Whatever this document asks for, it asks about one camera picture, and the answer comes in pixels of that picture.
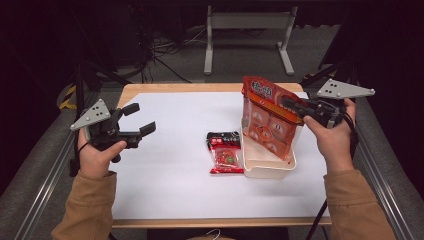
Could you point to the orange packet with cube portions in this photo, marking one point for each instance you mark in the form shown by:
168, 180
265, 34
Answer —
270, 126

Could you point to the small black and red packet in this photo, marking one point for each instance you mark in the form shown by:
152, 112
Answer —
226, 156

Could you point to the white plastic container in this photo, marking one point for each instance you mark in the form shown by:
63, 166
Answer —
266, 168

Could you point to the person's left hand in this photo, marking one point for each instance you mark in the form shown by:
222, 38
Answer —
96, 161

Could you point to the white metal stand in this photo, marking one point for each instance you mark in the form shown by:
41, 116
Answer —
246, 20

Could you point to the aluminium rail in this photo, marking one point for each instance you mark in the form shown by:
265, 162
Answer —
390, 193
43, 190

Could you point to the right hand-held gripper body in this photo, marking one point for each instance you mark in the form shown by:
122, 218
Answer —
330, 106

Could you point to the white table mat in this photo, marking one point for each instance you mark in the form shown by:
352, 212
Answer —
180, 110

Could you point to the black tripod stand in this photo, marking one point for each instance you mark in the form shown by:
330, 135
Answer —
346, 71
79, 86

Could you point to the wooden table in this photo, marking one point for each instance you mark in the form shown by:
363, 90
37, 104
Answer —
200, 87

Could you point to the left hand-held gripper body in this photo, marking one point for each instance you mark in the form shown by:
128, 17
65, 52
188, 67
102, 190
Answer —
100, 128

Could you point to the person's right hand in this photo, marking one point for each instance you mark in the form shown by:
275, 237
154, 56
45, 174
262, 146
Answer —
335, 146

